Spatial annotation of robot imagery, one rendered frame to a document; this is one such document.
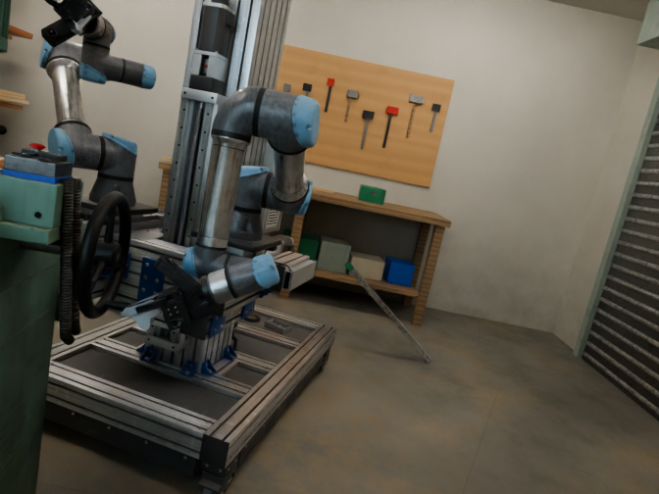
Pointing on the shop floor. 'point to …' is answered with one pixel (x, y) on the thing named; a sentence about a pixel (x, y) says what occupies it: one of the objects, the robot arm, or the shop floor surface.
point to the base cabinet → (25, 376)
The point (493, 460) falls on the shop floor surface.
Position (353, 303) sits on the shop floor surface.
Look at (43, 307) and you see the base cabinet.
